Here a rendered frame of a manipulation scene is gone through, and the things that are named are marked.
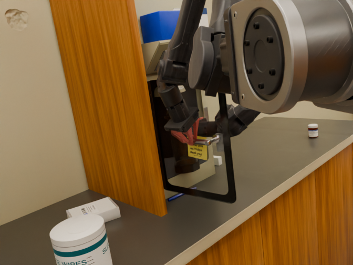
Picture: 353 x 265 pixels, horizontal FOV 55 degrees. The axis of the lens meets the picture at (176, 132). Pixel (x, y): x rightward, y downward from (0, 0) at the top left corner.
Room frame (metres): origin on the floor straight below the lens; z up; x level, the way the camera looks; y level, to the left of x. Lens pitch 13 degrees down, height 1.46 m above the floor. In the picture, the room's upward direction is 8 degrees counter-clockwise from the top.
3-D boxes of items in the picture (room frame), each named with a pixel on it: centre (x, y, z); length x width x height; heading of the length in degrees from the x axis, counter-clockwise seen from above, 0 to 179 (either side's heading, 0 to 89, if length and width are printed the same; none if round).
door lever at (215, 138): (0.99, -0.07, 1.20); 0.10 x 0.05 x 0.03; 48
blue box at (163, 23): (1.18, 0.00, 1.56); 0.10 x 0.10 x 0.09; 42
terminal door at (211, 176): (1.06, -0.04, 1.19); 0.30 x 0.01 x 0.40; 48
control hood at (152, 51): (1.24, -0.07, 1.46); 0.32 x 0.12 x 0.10; 132
